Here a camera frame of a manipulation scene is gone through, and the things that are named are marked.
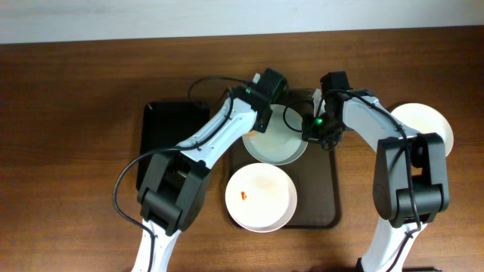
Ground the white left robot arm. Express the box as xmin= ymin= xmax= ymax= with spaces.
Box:
xmin=132 ymin=68 xmax=289 ymax=271

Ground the white plate with red stain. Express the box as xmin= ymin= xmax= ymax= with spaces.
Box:
xmin=242 ymin=104 xmax=308 ymax=165

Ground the green and yellow sponge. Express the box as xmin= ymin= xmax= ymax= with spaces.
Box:
xmin=245 ymin=130 xmax=258 ymax=137

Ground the small black tray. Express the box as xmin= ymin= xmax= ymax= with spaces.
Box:
xmin=136 ymin=101 xmax=209 ymax=190

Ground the cream plate with red stain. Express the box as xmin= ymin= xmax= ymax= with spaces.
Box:
xmin=225 ymin=162 xmax=298 ymax=233

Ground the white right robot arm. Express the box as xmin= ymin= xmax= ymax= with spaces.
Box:
xmin=302 ymin=71 xmax=450 ymax=272

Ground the brown plastic serving tray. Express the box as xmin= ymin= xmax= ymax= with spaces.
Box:
xmin=227 ymin=88 xmax=342 ymax=230

